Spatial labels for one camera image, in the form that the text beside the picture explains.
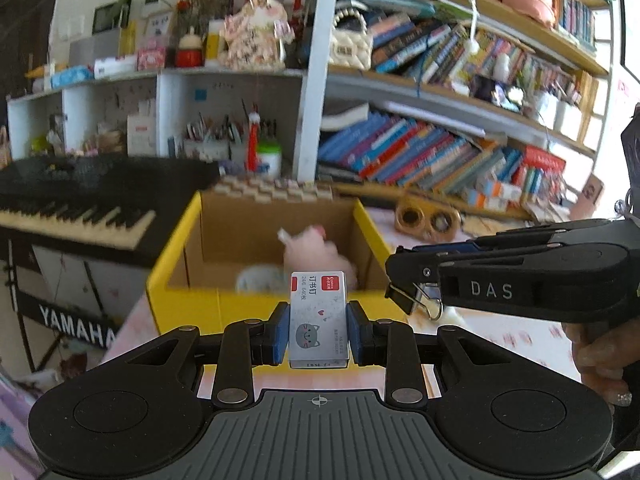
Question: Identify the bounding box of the pink checked cloth desktop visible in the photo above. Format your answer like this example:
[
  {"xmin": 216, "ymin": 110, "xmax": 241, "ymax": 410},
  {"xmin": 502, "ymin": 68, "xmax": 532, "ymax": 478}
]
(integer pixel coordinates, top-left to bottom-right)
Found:
[{"xmin": 100, "ymin": 202, "xmax": 616, "ymax": 401}]

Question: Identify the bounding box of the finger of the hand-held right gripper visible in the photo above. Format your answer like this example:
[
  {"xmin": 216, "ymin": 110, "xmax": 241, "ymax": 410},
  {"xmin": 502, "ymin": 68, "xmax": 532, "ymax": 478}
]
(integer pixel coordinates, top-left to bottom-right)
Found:
[
  {"xmin": 412, "ymin": 218, "xmax": 623, "ymax": 253},
  {"xmin": 385, "ymin": 234, "xmax": 626, "ymax": 313}
]

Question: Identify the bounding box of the white bottle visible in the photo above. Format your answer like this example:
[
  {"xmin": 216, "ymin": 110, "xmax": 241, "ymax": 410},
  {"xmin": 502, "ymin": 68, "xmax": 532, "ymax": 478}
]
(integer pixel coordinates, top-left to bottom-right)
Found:
[{"xmin": 205, "ymin": 17, "xmax": 226, "ymax": 61}]

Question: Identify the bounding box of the white pen cup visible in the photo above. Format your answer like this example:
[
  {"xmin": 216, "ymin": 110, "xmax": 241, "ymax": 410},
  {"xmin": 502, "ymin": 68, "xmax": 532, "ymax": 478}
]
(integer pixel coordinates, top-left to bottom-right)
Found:
[
  {"xmin": 530, "ymin": 90, "xmax": 556, "ymax": 128},
  {"xmin": 555, "ymin": 100, "xmax": 583, "ymax": 136}
]

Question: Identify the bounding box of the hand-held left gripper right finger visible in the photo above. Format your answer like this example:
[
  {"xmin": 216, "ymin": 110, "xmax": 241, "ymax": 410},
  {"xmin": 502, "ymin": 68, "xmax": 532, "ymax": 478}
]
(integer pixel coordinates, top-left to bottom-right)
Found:
[{"xmin": 346, "ymin": 300, "xmax": 543, "ymax": 407}]

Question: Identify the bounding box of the chessboard box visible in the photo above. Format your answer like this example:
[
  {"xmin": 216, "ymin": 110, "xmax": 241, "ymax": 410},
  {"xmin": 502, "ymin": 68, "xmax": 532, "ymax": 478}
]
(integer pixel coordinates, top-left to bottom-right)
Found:
[{"xmin": 207, "ymin": 175, "xmax": 336, "ymax": 206}]

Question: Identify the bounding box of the row of colourful books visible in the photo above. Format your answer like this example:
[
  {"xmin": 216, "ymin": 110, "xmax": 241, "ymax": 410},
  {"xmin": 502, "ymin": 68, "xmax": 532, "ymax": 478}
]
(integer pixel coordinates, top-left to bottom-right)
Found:
[
  {"xmin": 317, "ymin": 112, "xmax": 523, "ymax": 196},
  {"xmin": 370, "ymin": 12, "xmax": 583, "ymax": 106}
]

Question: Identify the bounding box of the black electronic keyboard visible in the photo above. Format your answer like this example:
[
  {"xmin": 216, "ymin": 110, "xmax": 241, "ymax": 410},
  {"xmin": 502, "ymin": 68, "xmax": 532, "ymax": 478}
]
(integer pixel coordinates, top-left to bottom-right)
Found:
[{"xmin": 0, "ymin": 155, "xmax": 221, "ymax": 268}]

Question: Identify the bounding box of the white cat print staple box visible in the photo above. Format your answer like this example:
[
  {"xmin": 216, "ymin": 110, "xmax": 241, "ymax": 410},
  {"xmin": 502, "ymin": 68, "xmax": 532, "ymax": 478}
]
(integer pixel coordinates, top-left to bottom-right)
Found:
[{"xmin": 289, "ymin": 270, "xmax": 349, "ymax": 370}]

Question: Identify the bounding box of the pink white device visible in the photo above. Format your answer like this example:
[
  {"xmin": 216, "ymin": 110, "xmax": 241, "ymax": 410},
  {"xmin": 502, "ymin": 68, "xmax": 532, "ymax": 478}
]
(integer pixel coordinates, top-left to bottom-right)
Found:
[{"xmin": 570, "ymin": 172, "xmax": 604, "ymax": 221}]

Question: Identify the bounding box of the pink backpack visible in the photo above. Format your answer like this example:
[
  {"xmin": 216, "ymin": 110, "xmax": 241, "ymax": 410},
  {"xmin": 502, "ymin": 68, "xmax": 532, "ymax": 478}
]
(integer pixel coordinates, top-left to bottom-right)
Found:
[{"xmin": 0, "ymin": 375, "xmax": 48, "ymax": 480}]

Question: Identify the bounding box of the orange white carton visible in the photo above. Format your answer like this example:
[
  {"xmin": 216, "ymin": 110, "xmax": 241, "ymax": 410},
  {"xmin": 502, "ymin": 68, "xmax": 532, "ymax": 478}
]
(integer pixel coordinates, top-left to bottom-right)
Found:
[
  {"xmin": 487, "ymin": 180, "xmax": 523, "ymax": 206},
  {"xmin": 475, "ymin": 190, "xmax": 506, "ymax": 211}
]

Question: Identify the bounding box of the person's right hand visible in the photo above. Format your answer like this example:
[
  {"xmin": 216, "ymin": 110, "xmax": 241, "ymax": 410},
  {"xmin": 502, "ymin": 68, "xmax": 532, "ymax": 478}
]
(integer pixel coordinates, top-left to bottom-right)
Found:
[{"xmin": 562, "ymin": 317, "xmax": 636, "ymax": 407}]

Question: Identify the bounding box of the dark wooden door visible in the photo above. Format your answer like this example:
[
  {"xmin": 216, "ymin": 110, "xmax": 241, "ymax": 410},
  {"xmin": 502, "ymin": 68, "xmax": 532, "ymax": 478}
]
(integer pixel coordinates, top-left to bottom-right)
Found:
[{"xmin": 0, "ymin": 0, "xmax": 66, "ymax": 96}]

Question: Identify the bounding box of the yellow tape roll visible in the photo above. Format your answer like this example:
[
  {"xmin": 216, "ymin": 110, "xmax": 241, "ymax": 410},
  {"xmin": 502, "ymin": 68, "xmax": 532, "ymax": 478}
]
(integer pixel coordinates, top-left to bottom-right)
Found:
[{"xmin": 235, "ymin": 265, "xmax": 291, "ymax": 295}]

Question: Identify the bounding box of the white shelf unit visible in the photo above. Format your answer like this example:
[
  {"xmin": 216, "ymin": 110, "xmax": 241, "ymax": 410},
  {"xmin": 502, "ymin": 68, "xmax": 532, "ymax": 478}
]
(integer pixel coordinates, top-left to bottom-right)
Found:
[{"xmin": 6, "ymin": 67, "xmax": 306, "ymax": 181}]

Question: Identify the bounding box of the pink plush pig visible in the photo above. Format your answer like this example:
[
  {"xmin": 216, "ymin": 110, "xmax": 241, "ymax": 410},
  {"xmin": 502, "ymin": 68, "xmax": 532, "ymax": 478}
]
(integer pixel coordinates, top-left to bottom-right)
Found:
[{"xmin": 277, "ymin": 225, "xmax": 361, "ymax": 291}]

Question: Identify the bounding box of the green lid white jar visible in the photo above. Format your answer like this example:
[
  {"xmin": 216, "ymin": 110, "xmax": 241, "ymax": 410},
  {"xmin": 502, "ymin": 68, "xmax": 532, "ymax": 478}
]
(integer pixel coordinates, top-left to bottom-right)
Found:
[{"xmin": 256, "ymin": 142, "xmax": 282, "ymax": 178}]

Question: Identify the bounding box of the red white round jar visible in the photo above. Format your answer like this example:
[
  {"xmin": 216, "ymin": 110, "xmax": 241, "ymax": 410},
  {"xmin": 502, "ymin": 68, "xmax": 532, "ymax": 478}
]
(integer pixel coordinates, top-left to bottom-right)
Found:
[{"xmin": 175, "ymin": 27, "xmax": 203, "ymax": 68}]

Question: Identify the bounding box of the brown retro radio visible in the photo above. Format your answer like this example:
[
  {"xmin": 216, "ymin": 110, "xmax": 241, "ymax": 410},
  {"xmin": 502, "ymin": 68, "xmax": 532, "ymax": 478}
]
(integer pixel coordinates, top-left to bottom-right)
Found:
[{"xmin": 394, "ymin": 196, "xmax": 463, "ymax": 242}]

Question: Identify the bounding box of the black keyboard stand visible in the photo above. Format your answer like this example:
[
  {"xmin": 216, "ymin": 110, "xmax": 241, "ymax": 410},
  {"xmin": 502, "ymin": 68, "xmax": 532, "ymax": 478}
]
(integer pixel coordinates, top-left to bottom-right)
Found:
[{"xmin": 7, "ymin": 240, "xmax": 151, "ymax": 376}]

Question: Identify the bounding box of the white picture frame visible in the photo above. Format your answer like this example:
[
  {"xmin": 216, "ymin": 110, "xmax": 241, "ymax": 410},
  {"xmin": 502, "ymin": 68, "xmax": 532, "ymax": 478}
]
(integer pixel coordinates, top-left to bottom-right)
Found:
[{"xmin": 142, "ymin": 7, "xmax": 173, "ymax": 38}]

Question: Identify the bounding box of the white quilted handbag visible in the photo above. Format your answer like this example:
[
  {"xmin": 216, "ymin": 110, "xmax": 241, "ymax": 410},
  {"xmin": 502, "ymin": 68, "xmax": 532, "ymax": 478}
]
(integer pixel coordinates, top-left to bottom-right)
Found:
[{"xmin": 330, "ymin": 5, "xmax": 373, "ymax": 71}]

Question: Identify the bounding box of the row of red thick books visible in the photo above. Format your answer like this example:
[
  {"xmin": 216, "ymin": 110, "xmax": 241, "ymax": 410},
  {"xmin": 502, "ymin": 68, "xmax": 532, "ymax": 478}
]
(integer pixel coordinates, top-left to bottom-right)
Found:
[{"xmin": 515, "ymin": 145, "xmax": 568, "ymax": 206}]

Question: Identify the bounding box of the blue tissue pack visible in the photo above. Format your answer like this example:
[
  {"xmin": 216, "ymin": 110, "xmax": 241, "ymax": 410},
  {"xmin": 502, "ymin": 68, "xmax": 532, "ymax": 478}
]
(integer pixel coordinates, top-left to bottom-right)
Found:
[{"xmin": 50, "ymin": 65, "xmax": 95, "ymax": 88}]

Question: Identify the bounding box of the pen holder with pens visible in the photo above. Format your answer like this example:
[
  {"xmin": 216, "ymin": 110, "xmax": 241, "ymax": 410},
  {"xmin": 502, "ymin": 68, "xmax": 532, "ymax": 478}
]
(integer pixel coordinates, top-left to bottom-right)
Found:
[{"xmin": 182, "ymin": 115, "xmax": 231, "ymax": 161}]

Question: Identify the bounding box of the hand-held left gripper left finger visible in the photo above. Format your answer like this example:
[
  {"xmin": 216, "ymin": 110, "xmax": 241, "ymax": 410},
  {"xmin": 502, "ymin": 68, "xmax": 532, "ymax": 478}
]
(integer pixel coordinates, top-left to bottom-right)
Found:
[{"xmin": 97, "ymin": 302, "xmax": 292, "ymax": 407}]

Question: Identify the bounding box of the red tassel pen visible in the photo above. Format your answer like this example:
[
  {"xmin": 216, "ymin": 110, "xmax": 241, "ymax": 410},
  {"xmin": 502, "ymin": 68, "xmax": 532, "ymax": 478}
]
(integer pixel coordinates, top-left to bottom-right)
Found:
[{"xmin": 247, "ymin": 110, "xmax": 261, "ymax": 171}]

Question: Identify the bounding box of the white red carton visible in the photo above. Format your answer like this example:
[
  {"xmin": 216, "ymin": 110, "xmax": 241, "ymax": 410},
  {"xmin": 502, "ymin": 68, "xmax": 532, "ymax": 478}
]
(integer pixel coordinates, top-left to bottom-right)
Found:
[{"xmin": 126, "ymin": 112, "xmax": 158, "ymax": 156}]

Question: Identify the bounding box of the yellow cardboard box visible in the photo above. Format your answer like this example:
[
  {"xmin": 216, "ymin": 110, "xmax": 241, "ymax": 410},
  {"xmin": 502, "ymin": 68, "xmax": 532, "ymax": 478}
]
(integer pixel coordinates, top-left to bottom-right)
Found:
[{"xmin": 146, "ymin": 189, "xmax": 411, "ymax": 368}]

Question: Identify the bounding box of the black picture frame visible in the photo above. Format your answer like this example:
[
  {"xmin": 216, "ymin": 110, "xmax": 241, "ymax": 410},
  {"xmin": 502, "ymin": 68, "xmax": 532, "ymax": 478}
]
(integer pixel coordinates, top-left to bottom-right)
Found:
[{"xmin": 92, "ymin": 2, "xmax": 132, "ymax": 36}]

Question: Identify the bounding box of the pink box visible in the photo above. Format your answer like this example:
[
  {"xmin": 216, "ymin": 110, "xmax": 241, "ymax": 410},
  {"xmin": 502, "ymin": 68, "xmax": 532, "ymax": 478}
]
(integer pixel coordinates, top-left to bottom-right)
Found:
[{"xmin": 137, "ymin": 45, "xmax": 168, "ymax": 71}]

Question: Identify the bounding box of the white curved stand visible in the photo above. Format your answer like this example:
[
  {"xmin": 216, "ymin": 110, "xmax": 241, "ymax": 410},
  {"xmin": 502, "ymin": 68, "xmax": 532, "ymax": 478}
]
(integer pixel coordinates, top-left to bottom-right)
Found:
[{"xmin": 322, "ymin": 102, "xmax": 371, "ymax": 133}]

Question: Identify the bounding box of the floral plush doll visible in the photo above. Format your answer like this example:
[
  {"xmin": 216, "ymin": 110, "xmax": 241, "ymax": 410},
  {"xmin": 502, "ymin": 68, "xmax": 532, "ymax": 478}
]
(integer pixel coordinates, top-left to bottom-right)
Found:
[{"xmin": 220, "ymin": 0, "xmax": 296, "ymax": 71}]

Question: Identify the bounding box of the black binder clip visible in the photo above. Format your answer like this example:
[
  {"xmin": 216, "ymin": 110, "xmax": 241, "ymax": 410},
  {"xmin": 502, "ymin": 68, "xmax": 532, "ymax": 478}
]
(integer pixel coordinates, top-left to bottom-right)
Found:
[{"xmin": 384, "ymin": 280, "xmax": 445, "ymax": 322}]

